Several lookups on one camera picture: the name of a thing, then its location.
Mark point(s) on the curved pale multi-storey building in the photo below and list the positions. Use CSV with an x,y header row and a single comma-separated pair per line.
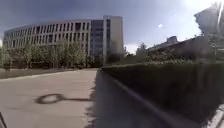
x,y
100,35

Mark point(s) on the small dark tree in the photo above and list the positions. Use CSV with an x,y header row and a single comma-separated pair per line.
x,y
142,50

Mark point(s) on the narrow pale kerb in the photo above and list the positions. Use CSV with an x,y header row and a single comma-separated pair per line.
x,y
140,100

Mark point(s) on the row of trees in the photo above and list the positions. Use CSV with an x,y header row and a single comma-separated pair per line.
x,y
66,53

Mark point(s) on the dark clipped hedge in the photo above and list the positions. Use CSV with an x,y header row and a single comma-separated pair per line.
x,y
173,86

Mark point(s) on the low building behind bushes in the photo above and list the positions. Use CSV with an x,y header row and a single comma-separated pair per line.
x,y
186,45

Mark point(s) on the grass strip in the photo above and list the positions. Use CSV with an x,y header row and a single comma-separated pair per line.
x,y
23,73

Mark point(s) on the grey concrete slab pavement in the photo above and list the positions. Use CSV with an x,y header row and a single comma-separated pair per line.
x,y
36,115

